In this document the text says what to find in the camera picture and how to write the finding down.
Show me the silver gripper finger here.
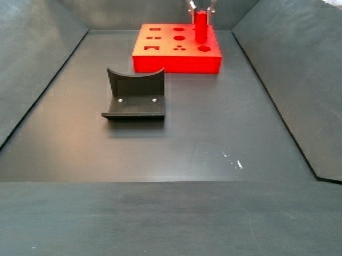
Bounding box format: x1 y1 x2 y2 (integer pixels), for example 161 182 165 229
186 0 197 13
207 0 218 14

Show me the red star peg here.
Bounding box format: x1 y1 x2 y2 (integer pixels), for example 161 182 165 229
194 11 209 43

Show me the red shape-sorter block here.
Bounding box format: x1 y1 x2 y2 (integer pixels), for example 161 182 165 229
133 24 222 74

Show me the black curved holder bracket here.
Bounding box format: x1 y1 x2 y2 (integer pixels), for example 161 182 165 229
102 69 166 120

